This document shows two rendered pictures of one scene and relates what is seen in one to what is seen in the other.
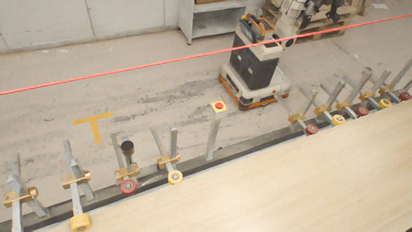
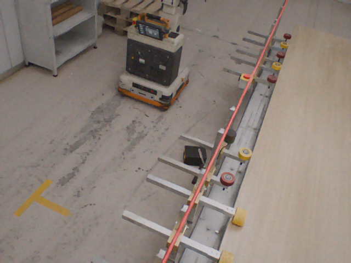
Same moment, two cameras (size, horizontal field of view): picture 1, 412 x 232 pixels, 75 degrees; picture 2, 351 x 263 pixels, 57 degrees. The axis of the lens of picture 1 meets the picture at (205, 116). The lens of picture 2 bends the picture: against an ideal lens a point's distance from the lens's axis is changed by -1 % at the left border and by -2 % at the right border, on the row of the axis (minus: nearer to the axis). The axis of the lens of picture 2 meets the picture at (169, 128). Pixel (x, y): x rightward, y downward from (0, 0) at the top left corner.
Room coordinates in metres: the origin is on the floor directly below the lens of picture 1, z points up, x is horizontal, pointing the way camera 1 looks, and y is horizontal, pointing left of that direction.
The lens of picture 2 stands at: (-0.07, 1.43, 2.24)
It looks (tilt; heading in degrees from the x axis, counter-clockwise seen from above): 40 degrees down; 319
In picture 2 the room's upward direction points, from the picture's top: 9 degrees clockwise
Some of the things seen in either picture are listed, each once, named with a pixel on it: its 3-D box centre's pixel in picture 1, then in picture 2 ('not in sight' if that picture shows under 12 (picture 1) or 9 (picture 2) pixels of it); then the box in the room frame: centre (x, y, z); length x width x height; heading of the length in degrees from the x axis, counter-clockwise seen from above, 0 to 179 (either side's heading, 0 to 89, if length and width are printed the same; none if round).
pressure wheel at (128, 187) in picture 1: (129, 189); (225, 183); (0.63, 0.34, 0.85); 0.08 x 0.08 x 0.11
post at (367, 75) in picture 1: (352, 95); (266, 47); (1.66, -1.12, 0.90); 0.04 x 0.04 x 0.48; 32
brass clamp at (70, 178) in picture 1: (76, 178); (196, 194); (0.60, 0.60, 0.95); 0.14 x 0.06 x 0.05; 122
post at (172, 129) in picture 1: (172, 151); (224, 138); (0.88, 0.16, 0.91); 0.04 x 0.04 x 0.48; 32
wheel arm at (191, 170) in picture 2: (120, 162); (192, 171); (0.80, 0.45, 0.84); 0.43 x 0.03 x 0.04; 32
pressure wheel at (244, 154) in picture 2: (175, 180); (243, 158); (0.72, 0.11, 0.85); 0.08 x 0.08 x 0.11
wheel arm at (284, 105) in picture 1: (291, 114); (247, 76); (1.42, -0.64, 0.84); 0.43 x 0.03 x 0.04; 32
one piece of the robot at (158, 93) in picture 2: (232, 82); (144, 88); (2.37, -0.25, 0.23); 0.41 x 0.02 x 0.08; 31
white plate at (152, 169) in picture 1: (136, 174); not in sight; (0.78, 0.36, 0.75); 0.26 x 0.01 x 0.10; 122
